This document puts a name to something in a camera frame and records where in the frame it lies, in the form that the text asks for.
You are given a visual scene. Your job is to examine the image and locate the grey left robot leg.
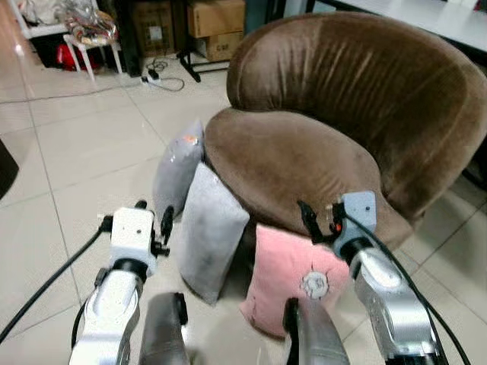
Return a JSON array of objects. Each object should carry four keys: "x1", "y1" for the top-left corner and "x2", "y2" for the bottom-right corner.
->
[{"x1": 138, "y1": 292, "x2": 189, "y2": 365}]

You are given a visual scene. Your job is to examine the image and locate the colourful patterned cloth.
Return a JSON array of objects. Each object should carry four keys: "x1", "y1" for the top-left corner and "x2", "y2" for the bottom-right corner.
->
[{"x1": 64, "y1": 8, "x2": 119, "y2": 46}]

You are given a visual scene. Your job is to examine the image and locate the red object under shelf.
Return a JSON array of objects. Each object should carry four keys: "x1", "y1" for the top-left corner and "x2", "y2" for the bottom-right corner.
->
[{"x1": 55, "y1": 43, "x2": 98, "y2": 74}]

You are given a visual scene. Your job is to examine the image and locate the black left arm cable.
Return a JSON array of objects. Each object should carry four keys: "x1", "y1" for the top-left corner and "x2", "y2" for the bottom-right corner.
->
[{"x1": 0, "y1": 214, "x2": 114, "y2": 344}]

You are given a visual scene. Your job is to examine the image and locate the black table leg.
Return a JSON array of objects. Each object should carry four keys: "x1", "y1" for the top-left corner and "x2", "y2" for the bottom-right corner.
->
[{"x1": 176, "y1": 47, "x2": 231, "y2": 84}]

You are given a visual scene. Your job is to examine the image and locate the thin grey floor cable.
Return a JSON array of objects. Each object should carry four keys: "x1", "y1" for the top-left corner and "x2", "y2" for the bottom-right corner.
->
[{"x1": 0, "y1": 81, "x2": 147, "y2": 105}]

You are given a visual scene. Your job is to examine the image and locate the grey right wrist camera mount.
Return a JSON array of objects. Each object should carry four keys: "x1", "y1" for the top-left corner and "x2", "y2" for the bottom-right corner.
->
[{"x1": 333, "y1": 191, "x2": 378, "y2": 256}]

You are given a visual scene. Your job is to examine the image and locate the grey pillow with orange tag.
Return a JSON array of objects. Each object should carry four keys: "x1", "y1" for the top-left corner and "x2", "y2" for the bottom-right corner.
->
[{"x1": 152, "y1": 119, "x2": 205, "y2": 223}]

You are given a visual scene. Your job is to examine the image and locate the white long table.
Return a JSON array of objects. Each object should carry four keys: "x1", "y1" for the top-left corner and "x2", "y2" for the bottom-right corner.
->
[{"x1": 304, "y1": 0, "x2": 487, "y2": 54}]

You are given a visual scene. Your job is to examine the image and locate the large light cardboard box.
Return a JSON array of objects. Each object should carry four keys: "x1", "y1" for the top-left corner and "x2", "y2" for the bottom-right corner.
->
[{"x1": 186, "y1": 0, "x2": 247, "y2": 39}]

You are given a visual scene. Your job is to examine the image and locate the small light cardboard box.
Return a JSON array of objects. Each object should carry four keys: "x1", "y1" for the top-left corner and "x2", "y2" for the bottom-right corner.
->
[{"x1": 201, "y1": 32, "x2": 246, "y2": 64}]

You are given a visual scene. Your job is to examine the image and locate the plain grey pillow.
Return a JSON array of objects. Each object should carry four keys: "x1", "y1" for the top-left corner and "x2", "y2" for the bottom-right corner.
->
[{"x1": 177, "y1": 162, "x2": 251, "y2": 306}]

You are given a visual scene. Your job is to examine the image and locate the grey right robot leg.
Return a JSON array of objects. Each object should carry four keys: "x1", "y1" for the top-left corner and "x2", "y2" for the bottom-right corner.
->
[{"x1": 282, "y1": 297, "x2": 352, "y2": 365}]

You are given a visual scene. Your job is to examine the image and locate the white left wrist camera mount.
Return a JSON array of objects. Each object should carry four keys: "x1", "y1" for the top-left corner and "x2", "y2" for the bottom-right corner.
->
[{"x1": 110, "y1": 207, "x2": 158, "y2": 267}]

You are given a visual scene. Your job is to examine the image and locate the white stool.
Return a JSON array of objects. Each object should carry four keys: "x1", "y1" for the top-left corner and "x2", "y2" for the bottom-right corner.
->
[{"x1": 62, "y1": 32, "x2": 125, "y2": 82}]

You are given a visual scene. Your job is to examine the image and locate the grey robot leg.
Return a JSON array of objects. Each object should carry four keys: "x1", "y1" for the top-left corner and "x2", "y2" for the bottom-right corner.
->
[
  {"x1": 138, "y1": 292, "x2": 189, "y2": 365},
  {"x1": 282, "y1": 297, "x2": 352, "y2": 365}
]

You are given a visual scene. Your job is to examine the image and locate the pink pillow with round emblem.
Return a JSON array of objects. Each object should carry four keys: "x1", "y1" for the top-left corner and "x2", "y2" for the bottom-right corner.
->
[{"x1": 239, "y1": 224, "x2": 352, "y2": 340}]

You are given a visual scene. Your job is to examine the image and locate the dark brown cardboard box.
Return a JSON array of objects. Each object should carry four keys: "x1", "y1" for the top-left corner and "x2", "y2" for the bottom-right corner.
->
[{"x1": 132, "y1": 0, "x2": 181, "y2": 57}]

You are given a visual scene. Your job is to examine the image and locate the brown velvet round sofa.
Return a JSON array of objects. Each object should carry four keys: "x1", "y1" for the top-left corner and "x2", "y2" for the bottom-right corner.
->
[{"x1": 203, "y1": 11, "x2": 487, "y2": 249}]

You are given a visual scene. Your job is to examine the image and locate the white shelf with bags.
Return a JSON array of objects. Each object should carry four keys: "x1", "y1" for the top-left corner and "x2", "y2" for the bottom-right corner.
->
[{"x1": 11, "y1": 0, "x2": 78, "y2": 40}]

